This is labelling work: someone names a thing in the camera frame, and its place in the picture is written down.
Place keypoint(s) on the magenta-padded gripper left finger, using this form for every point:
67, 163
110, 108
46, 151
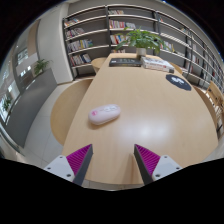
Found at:
58, 165

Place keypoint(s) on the green indoor floor plant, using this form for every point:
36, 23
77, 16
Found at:
40, 66

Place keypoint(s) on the pink computer mouse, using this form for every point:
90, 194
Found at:
104, 114

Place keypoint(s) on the dark sheep-shaped mouse pad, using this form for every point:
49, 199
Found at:
178, 82

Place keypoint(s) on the white illustrated book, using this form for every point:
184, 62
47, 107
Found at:
156, 62

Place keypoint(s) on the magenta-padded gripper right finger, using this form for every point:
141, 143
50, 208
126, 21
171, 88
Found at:
165, 165

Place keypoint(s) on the grey shelf unit with books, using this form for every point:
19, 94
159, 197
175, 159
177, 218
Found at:
86, 33

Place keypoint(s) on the green potted plant white pot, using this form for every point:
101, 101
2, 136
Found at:
141, 40

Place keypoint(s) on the wooden slatted chair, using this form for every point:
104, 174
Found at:
215, 95

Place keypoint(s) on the red-spined book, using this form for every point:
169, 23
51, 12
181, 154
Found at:
160, 69

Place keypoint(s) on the round-backed wooden chair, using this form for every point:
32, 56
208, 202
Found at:
208, 106
177, 68
68, 110
97, 63

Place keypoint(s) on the black book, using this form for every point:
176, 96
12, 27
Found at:
125, 62

